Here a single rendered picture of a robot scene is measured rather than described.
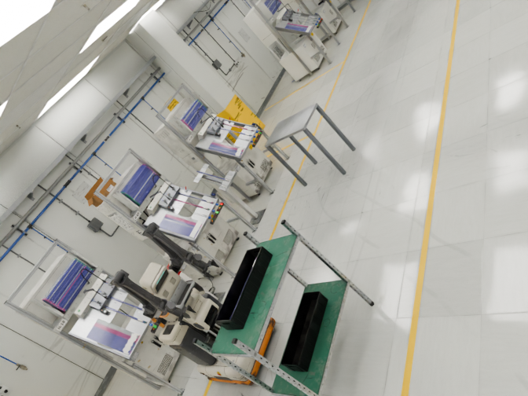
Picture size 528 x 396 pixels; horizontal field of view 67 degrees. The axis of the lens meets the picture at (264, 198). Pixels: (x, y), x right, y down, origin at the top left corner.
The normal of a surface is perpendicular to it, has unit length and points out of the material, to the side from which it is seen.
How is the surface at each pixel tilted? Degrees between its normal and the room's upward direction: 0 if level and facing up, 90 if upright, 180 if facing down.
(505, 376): 0
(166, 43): 90
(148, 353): 90
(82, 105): 90
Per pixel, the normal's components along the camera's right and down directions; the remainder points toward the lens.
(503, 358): -0.67, -0.62
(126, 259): 0.66, -0.26
